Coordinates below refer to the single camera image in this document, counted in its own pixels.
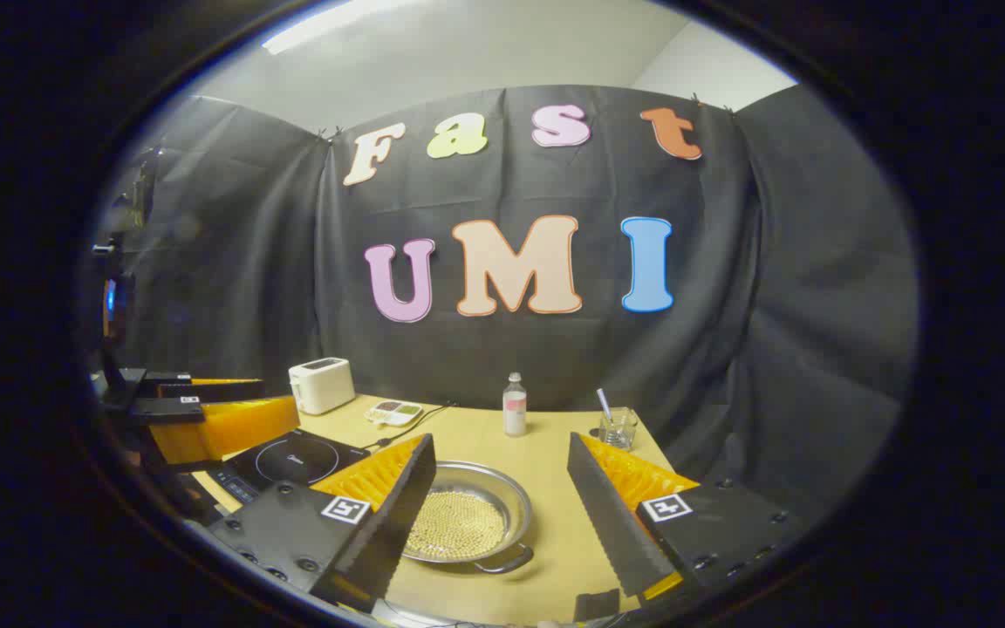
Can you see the black induction cooktop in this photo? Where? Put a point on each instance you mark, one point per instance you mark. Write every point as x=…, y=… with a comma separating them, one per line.
x=293, y=458

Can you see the clear bottle with pink label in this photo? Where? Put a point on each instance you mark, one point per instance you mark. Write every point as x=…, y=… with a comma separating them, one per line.
x=515, y=419

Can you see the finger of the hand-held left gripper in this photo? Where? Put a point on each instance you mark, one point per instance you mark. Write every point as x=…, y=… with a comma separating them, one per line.
x=223, y=391
x=232, y=427

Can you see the white toaster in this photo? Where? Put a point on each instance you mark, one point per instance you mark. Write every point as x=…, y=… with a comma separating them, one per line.
x=319, y=388

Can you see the white divided dish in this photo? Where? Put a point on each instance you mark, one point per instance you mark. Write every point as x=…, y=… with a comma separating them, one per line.
x=385, y=419

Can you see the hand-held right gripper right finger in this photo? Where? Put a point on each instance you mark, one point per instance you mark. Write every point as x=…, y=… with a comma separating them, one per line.
x=611, y=523

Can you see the pile of yellow soybeans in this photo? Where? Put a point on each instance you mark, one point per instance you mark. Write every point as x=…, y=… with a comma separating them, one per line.
x=459, y=523

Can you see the black backdrop cloth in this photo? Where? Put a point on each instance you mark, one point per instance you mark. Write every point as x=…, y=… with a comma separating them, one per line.
x=729, y=349

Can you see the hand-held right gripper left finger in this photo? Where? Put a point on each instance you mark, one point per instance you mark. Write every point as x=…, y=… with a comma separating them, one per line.
x=398, y=523

